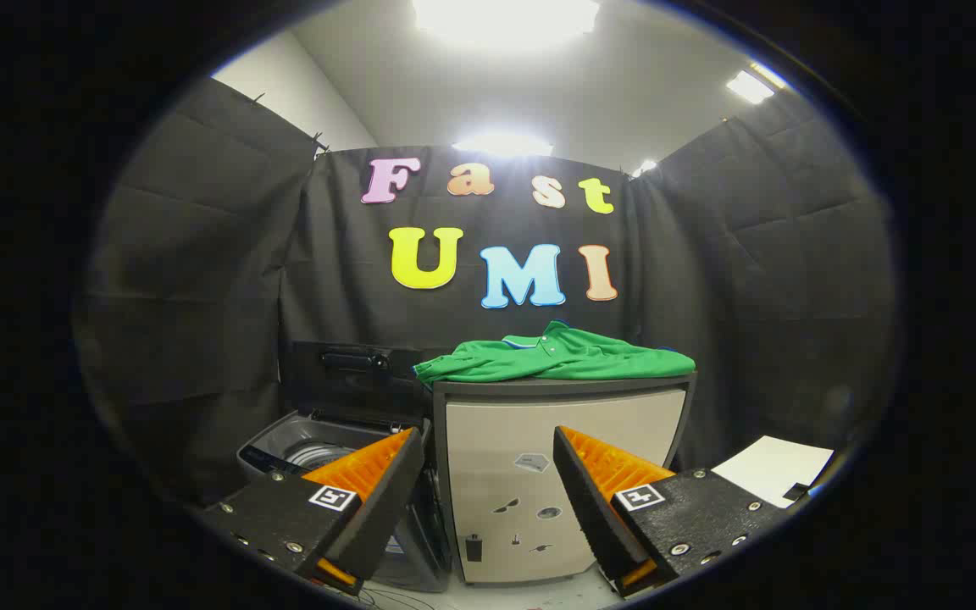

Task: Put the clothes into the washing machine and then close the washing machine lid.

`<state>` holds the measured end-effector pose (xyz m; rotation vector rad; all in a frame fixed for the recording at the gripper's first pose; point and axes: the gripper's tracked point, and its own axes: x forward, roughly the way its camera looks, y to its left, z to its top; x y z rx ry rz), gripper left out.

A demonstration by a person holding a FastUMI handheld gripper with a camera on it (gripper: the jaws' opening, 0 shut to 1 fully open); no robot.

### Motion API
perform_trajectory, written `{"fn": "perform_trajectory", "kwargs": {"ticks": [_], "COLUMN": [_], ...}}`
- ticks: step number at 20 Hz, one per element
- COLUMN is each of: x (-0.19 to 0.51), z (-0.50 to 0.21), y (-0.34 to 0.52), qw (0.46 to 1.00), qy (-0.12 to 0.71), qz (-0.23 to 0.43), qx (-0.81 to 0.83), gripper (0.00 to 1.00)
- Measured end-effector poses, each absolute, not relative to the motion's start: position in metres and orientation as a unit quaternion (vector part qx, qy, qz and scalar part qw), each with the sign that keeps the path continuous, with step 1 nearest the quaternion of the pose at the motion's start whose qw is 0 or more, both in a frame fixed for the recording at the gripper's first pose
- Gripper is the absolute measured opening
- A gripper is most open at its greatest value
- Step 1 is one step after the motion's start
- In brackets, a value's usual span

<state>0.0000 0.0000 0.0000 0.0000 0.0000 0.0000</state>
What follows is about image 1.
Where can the large ceiling light panel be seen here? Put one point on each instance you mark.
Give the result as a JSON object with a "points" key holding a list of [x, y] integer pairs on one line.
{"points": [[505, 19]]}

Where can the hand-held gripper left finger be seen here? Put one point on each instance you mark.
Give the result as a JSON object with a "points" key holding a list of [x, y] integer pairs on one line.
{"points": [[386, 500]]}

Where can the green polo shirt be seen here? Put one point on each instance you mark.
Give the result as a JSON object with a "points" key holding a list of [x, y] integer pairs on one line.
{"points": [[573, 363]]}

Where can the beige cabinet with dark top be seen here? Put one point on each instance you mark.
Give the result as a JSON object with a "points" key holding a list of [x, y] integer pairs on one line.
{"points": [[496, 432]]}

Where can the grey washing machine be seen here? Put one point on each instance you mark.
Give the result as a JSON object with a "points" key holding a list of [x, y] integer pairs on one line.
{"points": [[420, 542]]}

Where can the small ceiling light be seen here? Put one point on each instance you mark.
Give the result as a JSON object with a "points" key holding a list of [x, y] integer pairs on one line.
{"points": [[646, 168]]}

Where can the white paper sheet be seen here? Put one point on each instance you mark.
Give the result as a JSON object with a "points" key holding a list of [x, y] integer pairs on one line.
{"points": [[772, 466]]}

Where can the black backdrop cloth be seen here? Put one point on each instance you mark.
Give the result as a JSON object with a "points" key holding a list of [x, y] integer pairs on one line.
{"points": [[335, 271]]}

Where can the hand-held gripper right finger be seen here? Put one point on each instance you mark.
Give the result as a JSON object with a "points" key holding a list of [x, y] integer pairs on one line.
{"points": [[590, 508]]}

